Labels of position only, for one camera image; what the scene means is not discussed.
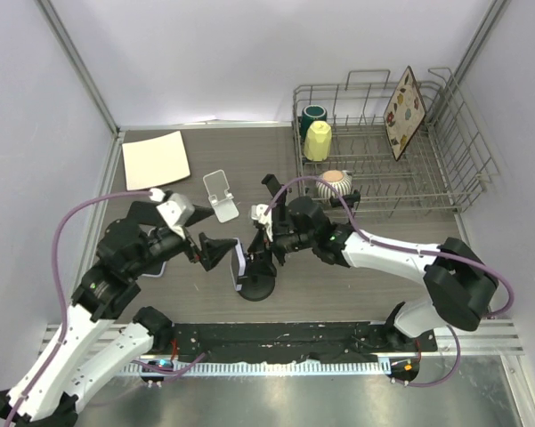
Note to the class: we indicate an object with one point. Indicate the grey wire dish rack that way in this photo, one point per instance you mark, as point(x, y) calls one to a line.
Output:
point(444, 168)

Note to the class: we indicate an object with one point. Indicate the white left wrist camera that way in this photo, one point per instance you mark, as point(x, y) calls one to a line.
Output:
point(174, 208)

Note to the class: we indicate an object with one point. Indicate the white slotted cable duct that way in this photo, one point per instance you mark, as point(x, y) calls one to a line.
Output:
point(306, 368)

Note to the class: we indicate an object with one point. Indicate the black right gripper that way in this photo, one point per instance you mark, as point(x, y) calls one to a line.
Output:
point(258, 244)

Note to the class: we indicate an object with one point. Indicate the lilac-case phone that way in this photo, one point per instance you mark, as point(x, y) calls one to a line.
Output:
point(155, 271)
point(238, 265)

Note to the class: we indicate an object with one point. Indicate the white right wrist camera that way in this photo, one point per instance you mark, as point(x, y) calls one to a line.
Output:
point(262, 215)

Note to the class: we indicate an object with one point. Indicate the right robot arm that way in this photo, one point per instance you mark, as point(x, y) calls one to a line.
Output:
point(458, 287)

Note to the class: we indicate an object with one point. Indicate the floral square plate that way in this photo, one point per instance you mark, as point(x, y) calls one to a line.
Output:
point(404, 114)

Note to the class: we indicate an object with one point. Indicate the white folding phone stand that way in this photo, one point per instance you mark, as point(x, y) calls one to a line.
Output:
point(220, 196)

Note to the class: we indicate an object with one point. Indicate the black round-base phone stand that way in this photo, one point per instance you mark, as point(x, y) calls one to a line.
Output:
point(278, 191)

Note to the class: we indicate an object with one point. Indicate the striped white ceramic bowl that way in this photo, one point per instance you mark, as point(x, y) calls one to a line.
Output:
point(341, 181)

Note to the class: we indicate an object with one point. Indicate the dark green mug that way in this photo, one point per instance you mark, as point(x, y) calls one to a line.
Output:
point(313, 116)

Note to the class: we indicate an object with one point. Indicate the yellow faceted cup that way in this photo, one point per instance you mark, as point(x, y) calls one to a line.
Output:
point(317, 141)

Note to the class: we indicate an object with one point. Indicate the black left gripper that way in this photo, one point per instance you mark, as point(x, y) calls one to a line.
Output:
point(214, 249)

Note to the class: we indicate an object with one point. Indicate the white square plate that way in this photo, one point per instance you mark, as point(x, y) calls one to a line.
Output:
point(155, 162)

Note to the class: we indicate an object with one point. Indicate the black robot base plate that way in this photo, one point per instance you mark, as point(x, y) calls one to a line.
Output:
point(283, 343)

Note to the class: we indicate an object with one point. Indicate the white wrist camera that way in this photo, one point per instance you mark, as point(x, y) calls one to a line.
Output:
point(262, 215)
point(174, 208)

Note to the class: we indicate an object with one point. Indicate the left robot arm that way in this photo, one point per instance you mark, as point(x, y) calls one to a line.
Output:
point(63, 379)

